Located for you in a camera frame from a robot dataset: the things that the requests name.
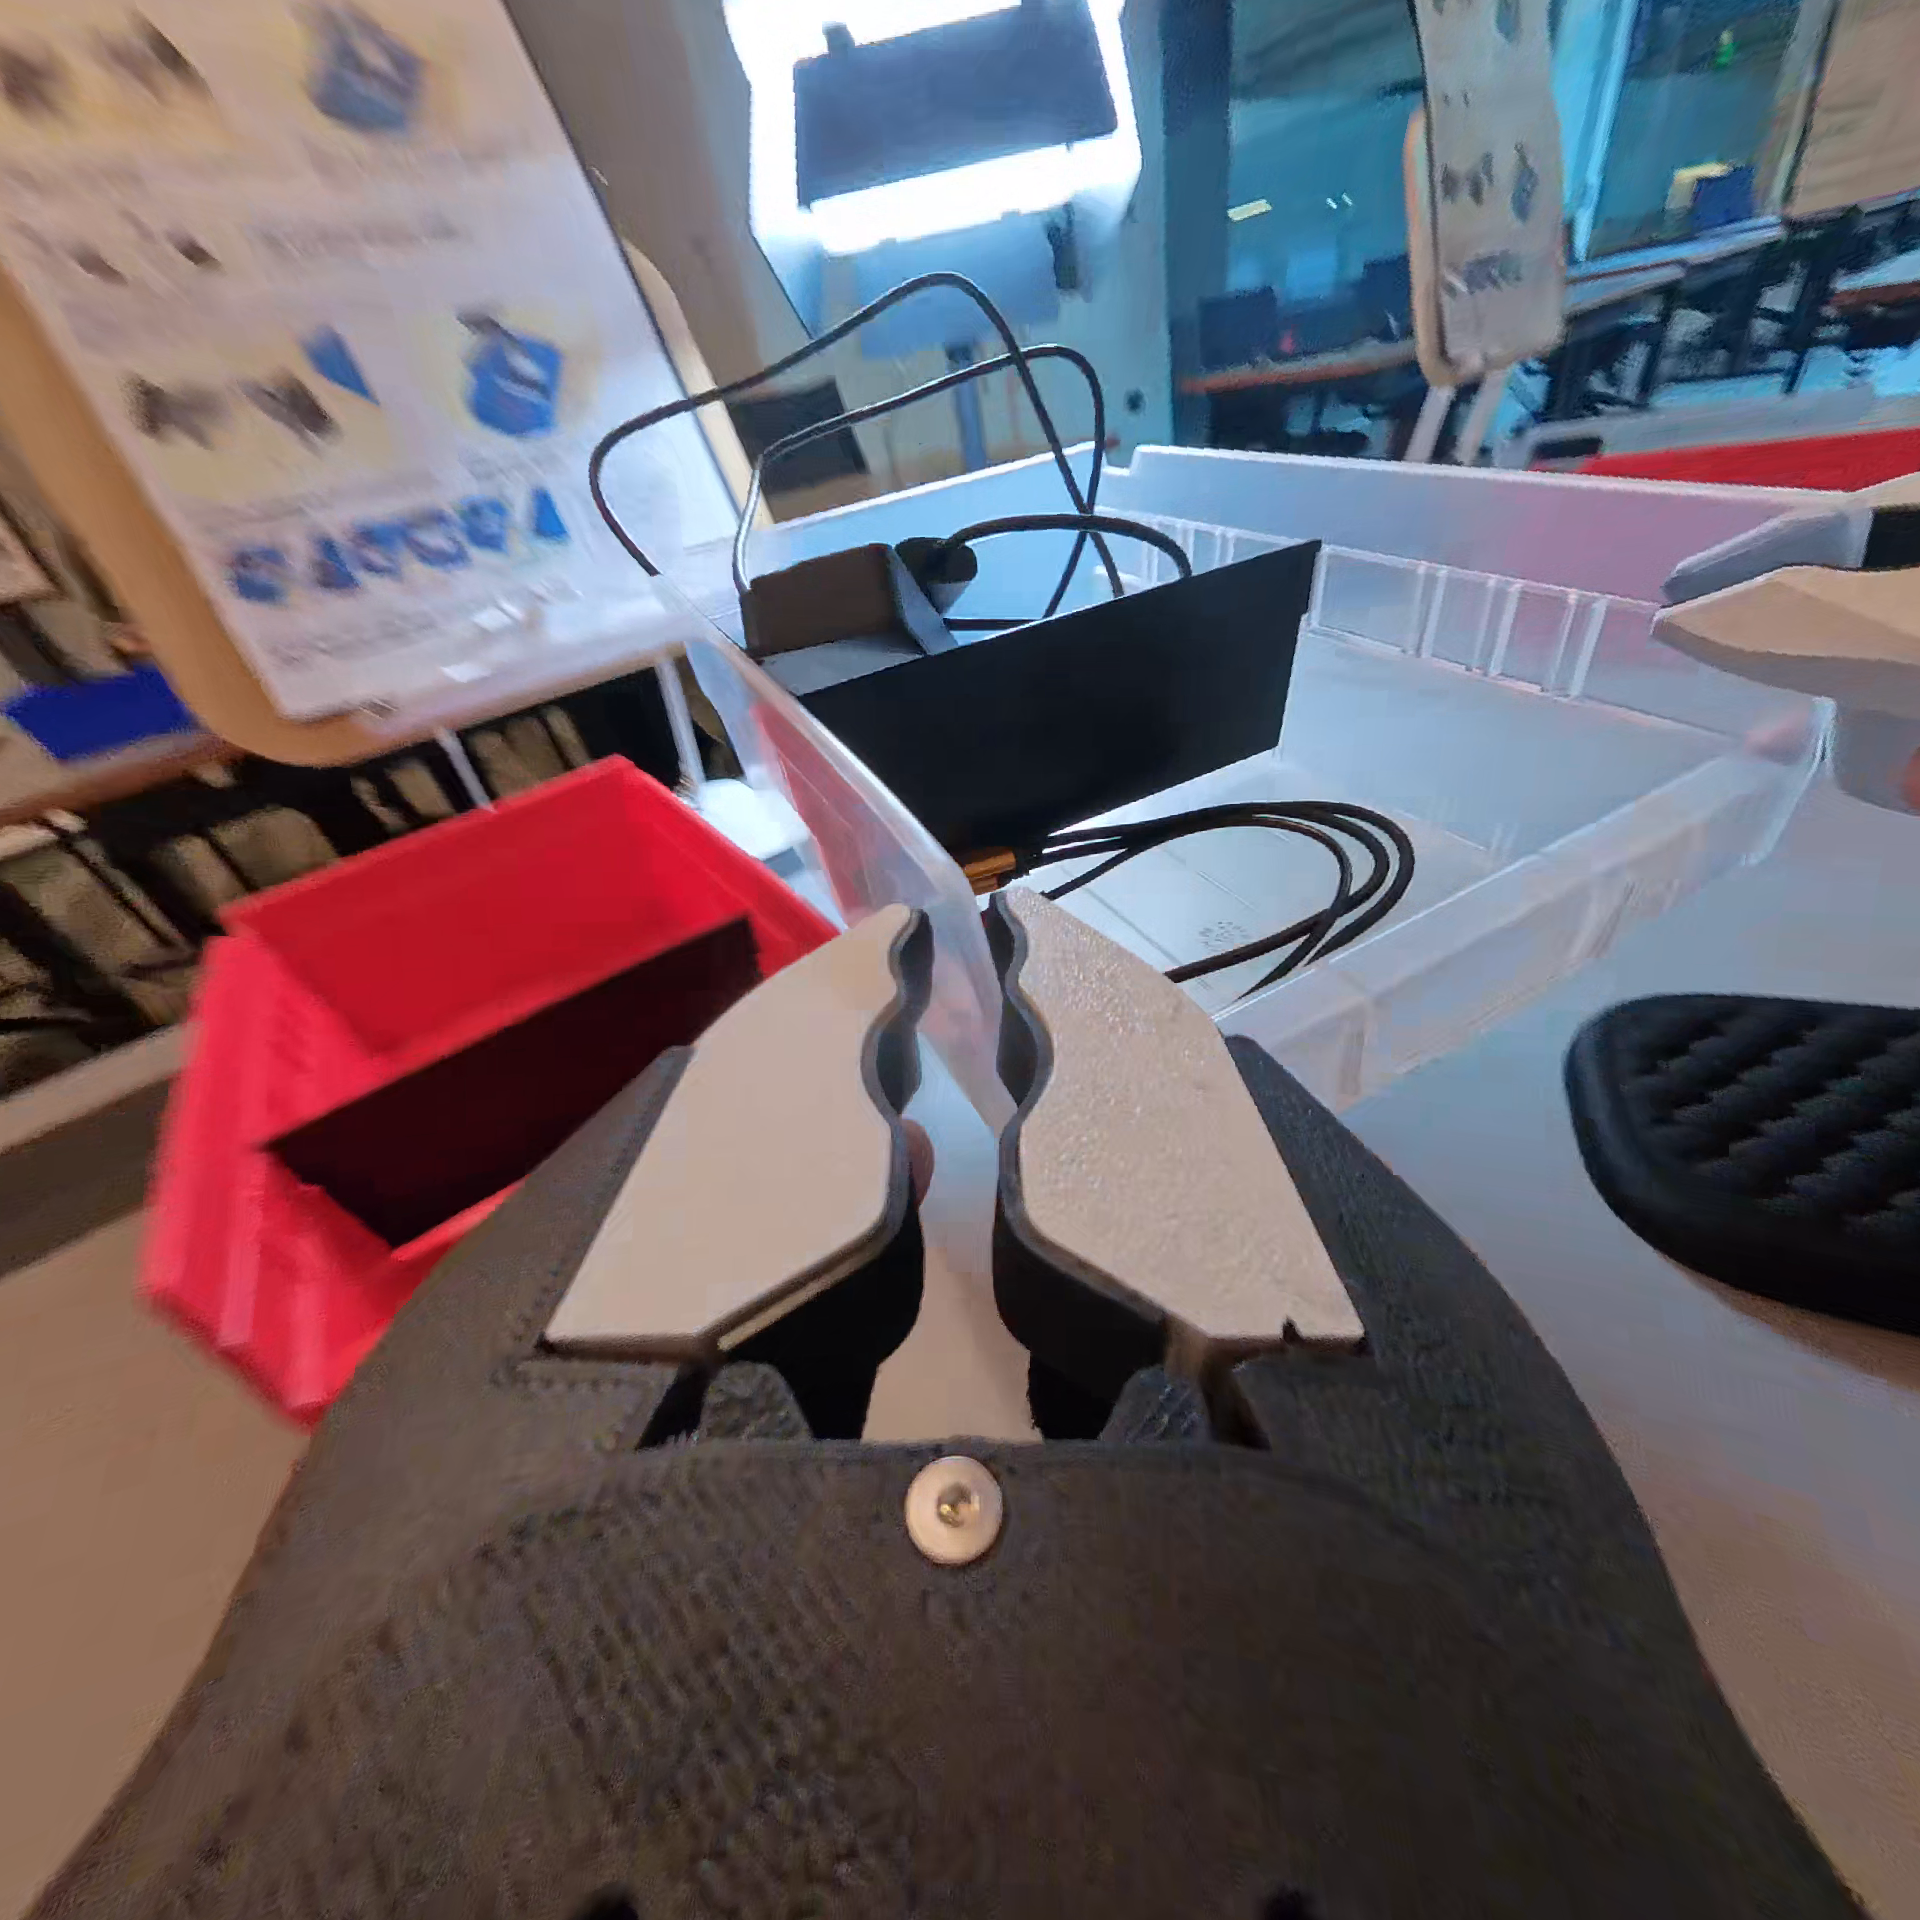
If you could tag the person's right hand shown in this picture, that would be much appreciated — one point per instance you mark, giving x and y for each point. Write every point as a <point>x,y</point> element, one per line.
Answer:
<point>1909,779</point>

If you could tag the clear plastic bin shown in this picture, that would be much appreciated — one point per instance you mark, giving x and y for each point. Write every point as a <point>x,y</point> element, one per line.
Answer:
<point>1500,779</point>

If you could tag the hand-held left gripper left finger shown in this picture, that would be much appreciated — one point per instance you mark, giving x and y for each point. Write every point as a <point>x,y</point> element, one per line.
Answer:
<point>734,1185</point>

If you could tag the black textured rounded object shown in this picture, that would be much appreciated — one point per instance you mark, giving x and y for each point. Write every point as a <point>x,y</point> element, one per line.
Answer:
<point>1771,1140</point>

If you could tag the blue plastic bin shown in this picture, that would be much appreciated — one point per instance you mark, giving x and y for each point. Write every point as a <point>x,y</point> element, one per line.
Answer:
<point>107,714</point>

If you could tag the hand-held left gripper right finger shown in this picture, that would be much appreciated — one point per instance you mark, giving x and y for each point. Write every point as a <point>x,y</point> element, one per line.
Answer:
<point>1172,1185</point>

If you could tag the person's left hand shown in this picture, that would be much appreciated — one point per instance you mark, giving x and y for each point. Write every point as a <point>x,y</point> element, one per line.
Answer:
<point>917,1162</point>

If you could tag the wooden display board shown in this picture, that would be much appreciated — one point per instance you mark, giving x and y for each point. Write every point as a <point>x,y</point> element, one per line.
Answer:
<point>1485,180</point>

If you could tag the red plastic bin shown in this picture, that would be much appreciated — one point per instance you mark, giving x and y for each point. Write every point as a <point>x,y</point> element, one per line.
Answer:
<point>1771,457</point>
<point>254,1200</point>

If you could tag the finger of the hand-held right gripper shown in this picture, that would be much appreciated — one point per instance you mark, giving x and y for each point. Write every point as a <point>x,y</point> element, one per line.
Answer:
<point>1799,638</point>
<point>1785,547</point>

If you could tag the printed instruction sheet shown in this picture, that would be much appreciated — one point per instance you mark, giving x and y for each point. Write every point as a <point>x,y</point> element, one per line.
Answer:
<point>301,299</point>

